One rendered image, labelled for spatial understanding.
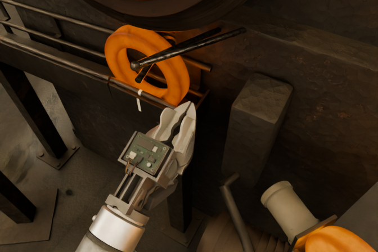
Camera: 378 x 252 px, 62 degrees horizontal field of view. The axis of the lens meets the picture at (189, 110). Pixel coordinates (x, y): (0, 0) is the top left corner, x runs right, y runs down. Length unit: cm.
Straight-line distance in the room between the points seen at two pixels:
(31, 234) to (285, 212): 101
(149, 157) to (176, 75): 16
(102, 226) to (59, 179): 95
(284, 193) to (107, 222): 28
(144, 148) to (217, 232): 29
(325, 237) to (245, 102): 22
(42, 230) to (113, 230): 88
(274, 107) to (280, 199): 15
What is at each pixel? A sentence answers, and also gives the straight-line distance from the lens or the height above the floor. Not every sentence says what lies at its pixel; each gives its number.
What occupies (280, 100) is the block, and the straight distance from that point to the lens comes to 53.
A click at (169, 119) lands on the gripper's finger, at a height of 76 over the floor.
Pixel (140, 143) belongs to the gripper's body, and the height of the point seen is 79.
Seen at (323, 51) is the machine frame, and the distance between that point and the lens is 53.
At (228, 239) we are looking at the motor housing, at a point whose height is 53.
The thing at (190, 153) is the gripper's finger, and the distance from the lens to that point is 53.
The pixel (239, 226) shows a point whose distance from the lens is 65.
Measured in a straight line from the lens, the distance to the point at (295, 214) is 55.
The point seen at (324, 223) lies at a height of 72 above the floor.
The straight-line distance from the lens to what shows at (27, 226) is 138.
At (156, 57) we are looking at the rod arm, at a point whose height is 90.
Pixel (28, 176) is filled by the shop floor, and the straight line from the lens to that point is 149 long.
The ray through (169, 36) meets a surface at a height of 77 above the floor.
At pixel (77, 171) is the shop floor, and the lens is 142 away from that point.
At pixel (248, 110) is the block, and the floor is 80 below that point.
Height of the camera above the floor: 119
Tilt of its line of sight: 51 degrees down
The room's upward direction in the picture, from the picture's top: straight up
